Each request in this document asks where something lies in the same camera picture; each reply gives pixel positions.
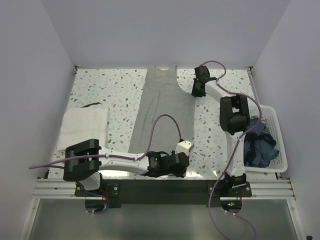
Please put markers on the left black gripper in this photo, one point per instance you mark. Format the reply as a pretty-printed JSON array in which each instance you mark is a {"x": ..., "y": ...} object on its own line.
[{"x": 180, "y": 173}]

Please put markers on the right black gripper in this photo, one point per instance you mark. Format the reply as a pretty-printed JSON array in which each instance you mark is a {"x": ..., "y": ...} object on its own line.
[{"x": 194, "y": 93}]

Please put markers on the grey tank top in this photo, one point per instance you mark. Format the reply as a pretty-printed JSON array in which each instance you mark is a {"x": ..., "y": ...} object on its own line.
[{"x": 165, "y": 114}]

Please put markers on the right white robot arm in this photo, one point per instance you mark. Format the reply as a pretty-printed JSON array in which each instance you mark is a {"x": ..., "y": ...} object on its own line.
[{"x": 234, "y": 119}]

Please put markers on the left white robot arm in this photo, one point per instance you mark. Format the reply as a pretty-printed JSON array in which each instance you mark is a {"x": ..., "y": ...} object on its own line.
[{"x": 87, "y": 158}]

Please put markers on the dark blue tank tops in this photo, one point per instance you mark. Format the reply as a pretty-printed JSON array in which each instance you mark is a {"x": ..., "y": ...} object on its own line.
[{"x": 259, "y": 147}]

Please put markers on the white folded tank top stack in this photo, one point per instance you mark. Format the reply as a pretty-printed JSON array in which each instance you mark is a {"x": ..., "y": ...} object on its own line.
[{"x": 82, "y": 124}]

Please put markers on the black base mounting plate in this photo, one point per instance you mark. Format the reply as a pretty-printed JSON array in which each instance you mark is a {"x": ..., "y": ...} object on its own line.
[{"x": 164, "y": 192}]

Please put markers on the white plastic basket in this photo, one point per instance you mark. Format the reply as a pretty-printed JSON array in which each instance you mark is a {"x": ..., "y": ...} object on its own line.
[{"x": 278, "y": 165}]

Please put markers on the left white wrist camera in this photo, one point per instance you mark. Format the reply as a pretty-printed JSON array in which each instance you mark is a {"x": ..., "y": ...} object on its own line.
[{"x": 185, "y": 146}]

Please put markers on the aluminium front rail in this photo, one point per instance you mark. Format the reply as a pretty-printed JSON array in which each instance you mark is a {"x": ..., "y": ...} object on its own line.
[{"x": 54, "y": 189}]

